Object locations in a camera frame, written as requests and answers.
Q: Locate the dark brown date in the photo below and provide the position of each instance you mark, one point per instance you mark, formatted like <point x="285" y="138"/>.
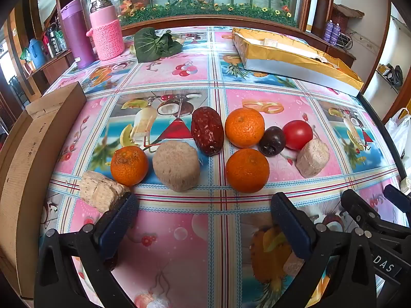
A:
<point x="110" y="263"/>

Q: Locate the pink knitted-sleeve bottle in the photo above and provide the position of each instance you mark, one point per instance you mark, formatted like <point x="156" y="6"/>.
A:
<point x="107" y="35"/>

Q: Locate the white cube chunk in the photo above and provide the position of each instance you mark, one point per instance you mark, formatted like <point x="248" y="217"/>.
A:
<point x="406" y="186"/>

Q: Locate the red tomato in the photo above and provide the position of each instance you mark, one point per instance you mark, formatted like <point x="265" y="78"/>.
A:
<point x="298" y="134"/>

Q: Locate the beige cake piece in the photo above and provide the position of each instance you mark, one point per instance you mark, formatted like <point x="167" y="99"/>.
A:
<point x="313" y="158"/>

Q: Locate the green leafy vegetable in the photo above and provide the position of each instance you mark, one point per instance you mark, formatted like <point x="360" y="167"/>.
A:
<point x="147" y="45"/>

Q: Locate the golden gift box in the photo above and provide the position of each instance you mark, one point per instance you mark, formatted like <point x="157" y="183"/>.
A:
<point x="273" y="57"/>

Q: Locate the dark purple plum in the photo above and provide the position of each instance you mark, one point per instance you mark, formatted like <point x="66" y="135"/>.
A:
<point x="272" y="141"/>

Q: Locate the purple thermos bottle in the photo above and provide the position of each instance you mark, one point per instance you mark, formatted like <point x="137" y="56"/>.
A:
<point x="77" y="35"/>

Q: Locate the white plastic bag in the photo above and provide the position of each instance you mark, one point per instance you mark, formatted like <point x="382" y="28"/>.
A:
<point x="398" y="134"/>

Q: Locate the beige puffed snack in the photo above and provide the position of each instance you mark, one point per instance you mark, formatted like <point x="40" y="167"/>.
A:
<point x="99" y="191"/>

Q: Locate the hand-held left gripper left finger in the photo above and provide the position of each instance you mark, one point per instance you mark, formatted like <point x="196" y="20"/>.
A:
<point x="118" y="224"/>

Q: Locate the orange mandarin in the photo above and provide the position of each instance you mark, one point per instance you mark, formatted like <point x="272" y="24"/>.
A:
<point x="247" y="170"/>
<point x="244" y="128"/>
<point x="128" y="166"/>

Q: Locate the blue kettle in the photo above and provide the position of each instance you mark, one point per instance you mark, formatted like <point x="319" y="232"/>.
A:
<point x="37" y="54"/>

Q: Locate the cardboard box tray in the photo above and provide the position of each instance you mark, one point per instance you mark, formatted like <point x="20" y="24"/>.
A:
<point x="25" y="183"/>

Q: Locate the beige yam chunk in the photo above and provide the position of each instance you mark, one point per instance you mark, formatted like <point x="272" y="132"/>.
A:
<point x="292" y="266"/>

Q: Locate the purple spray can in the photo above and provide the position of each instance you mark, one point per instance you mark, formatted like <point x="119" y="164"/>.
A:
<point x="327" y="32"/>
<point x="336" y="34"/>

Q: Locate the wooden side cabinet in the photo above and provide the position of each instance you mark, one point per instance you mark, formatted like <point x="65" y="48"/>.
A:
<point x="54" y="67"/>

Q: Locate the large red date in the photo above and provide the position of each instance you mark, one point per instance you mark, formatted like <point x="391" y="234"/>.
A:
<point x="207" y="131"/>

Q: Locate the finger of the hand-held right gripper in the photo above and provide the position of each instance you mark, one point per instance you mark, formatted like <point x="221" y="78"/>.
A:
<point x="356" y="203"/>
<point x="395" y="196"/>

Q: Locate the wooden wall shelf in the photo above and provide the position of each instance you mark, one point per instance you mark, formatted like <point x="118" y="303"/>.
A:
<point x="340" y="54"/>

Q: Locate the large round beige cake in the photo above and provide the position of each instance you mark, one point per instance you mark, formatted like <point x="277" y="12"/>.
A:
<point x="176" y="166"/>

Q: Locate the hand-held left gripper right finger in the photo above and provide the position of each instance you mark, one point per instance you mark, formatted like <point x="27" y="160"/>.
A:
<point x="292" y="227"/>

